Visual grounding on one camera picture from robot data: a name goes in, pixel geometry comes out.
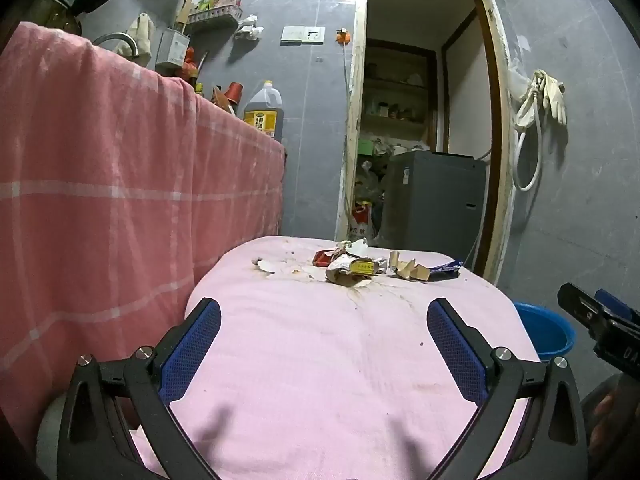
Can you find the red checked counter cloth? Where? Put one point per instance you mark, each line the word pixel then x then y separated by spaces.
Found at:
pixel 120 188

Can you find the person's right hand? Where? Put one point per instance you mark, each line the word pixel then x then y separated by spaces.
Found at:
pixel 612 413

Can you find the wall spice rack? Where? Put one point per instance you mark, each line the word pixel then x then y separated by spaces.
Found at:
pixel 196 15

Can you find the red white bag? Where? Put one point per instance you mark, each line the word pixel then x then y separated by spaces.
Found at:
pixel 360 221

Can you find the white wall switch panel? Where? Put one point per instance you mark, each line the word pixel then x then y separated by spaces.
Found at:
pixel 303 35

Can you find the green box on shelf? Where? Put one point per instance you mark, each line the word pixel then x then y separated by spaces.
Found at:
pixel 366 147

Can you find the orange wall hook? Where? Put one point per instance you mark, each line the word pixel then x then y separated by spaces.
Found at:
pixel 343 37

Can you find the pink table cloth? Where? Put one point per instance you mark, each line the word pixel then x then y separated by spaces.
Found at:
pixel 311 380

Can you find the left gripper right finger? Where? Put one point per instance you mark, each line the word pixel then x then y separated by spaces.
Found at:
pixel 550 441

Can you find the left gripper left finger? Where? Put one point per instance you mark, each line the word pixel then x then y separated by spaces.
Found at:
pixel 94 440

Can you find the large soy sauce jug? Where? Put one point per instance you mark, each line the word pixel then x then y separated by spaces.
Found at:
pixel 264 111

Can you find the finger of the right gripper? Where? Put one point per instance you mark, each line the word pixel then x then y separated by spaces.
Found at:
pixel 582 307
pixel 615 305

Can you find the red cup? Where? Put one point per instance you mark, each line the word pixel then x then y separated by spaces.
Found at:
pixel 234 92

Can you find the wooden door frame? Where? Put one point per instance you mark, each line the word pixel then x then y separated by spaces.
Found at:
pixel 494 236

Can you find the white rubber gloves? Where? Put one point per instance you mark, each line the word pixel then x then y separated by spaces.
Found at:
pixel 542 92

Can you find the blue snack wrapper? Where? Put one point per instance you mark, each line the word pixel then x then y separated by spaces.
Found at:
pixel 445 272

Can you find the red white snack packet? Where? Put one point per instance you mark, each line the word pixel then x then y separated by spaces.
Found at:
pixel 324 257

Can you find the blue plastic basin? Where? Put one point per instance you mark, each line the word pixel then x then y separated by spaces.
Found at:
pixel 548 331

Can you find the white electrical box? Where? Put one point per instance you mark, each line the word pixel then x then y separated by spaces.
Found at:
pixel 171 50

